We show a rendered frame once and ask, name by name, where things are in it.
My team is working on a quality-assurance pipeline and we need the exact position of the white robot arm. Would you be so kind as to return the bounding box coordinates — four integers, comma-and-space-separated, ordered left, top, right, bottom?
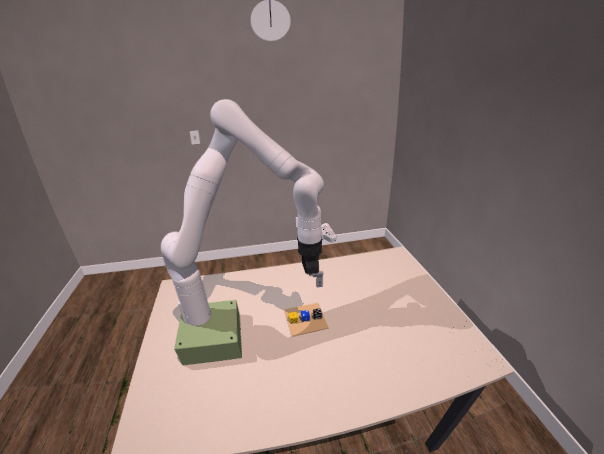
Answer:
161, 99, 324, 326

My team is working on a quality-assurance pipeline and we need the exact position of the tan square mat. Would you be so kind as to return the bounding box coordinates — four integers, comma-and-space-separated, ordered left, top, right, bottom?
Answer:
284, 303, 329, 337

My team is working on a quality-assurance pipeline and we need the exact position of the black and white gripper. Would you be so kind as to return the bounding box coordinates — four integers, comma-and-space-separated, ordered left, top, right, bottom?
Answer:
297, 223, 336, 288

